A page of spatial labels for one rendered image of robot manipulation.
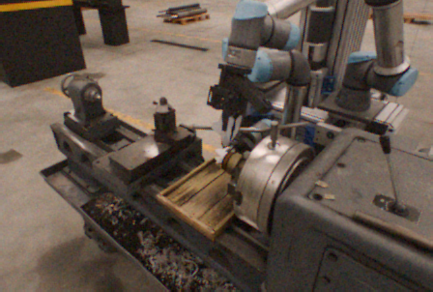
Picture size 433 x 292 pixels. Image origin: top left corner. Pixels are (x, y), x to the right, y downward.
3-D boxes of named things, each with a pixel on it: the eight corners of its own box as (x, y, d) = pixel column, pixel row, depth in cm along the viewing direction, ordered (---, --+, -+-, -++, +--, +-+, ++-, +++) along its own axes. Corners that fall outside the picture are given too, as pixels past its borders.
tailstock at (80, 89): (122, 127, 174) (113, 80, 159) (91, 140, 162) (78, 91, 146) (94, 112, 191) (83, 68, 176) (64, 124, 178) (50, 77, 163)
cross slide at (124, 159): (200, 137, 152) (200, 130, 150) (130, 179, 124) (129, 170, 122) (178, 127, 162) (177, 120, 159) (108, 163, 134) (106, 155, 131)
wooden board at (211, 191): (267, 189, 128) (268, 181, 126) (213, 242, 105) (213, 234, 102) (214, 161, 145) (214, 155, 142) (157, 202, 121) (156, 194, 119)
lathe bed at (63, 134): (316, 251, 123) (325, 220, 113) (274, 317, 100) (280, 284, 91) (105, 130, 208) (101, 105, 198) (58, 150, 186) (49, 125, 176)
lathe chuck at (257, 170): (302, 191, 115) (310, 125, 97) (256, 250, 97) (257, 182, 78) (281, 182, 120) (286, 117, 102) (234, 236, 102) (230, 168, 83)
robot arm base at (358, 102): (341, 94, 141) (346, 73, 136) (375, 102, 133) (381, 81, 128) (328, 104, 132) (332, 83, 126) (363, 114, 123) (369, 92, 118)
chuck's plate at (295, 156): (310, 195, 113) (321, 129, 95) (266, 256, 95) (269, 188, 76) (302, 191, 115) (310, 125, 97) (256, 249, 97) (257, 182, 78)
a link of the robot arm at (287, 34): (279, 18, 85) (249, 10, 79) (307, 26, 76) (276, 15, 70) (270, 46, 88) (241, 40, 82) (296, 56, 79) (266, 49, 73)
